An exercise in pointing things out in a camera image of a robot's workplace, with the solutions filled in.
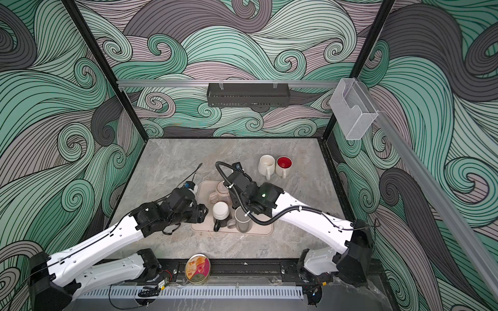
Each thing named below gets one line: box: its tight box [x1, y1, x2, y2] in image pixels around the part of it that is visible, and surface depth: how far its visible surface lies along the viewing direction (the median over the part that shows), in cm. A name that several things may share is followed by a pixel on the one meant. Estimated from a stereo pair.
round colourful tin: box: [184, 253, 211, 284], surface depth 72 cm
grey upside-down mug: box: [226, 206, 253, 234], surface depth 83 cm
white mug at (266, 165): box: [258, 154, 276, 181], surface depth 102 cm
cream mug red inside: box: [275, 155, 294, 179], surface depth 100 cm
